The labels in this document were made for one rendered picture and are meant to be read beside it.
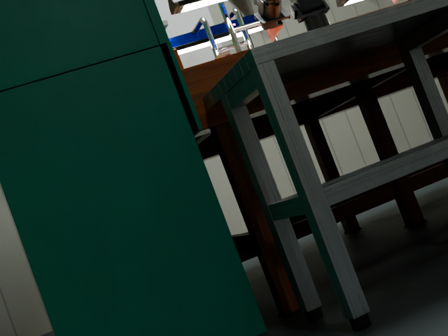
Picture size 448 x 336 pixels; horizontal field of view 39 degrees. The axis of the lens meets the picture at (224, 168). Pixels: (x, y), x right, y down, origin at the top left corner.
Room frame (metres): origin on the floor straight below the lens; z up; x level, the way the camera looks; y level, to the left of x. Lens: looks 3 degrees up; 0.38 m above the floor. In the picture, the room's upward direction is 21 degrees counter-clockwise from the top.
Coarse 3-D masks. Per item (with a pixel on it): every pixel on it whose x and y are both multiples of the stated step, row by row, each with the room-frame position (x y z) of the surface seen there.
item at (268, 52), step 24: (432, 0) 1.57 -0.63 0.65; (336, 24) 1.48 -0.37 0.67; (360, 24) 1.50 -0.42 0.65; (384, 24) 1.52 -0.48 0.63; (408, 24) 1.63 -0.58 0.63; (264, 48) 1.42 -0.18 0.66; (288, 48) 1.44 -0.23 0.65; (312, 48) 1.46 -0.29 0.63; (336, 48) 1.59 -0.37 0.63; (360, 48) 1.73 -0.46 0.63; (384, 48) 1.91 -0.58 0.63; (240, 72) 1.50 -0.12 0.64; (288, 72) 1.68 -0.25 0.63; (312, 72) 1.84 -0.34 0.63; (216, 96) 1.71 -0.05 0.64
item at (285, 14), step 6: (264, 6) 1.98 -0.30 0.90; (270, 6) 1.96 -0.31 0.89; (276, 6) 1.97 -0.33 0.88; (264, 12) 2.00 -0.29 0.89; (270, 12) 1.98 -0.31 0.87; (276, 12) 1.98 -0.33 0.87; (282, 12) 2.02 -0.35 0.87; (258, 18) 2.00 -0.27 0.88; (264, 18) 2.00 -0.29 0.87; (270, 18) 2.00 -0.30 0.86; (276, 18) 2.00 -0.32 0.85; (282, 18) 2.00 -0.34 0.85; (264, 24) 1.99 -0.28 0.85
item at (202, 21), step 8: (232, 16) 2.71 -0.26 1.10; (240, 16) 2.65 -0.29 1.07; (200, 24) 2.65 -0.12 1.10; (208, 24) 2.60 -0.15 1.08; (224, 24) 2.79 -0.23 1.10; (240, 24) 2.64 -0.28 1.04; (192, 32) 2.75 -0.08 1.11; (208, 32) 2.60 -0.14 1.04; (248, 32) 2.66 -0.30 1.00; (248, 40) 2.64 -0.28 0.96; (216, 48) 2.60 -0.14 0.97; (224, 48) 2.61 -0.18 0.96; (232, 48) 2.63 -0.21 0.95; (248, 48) 2.65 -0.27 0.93; (216, 56) 2.60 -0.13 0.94
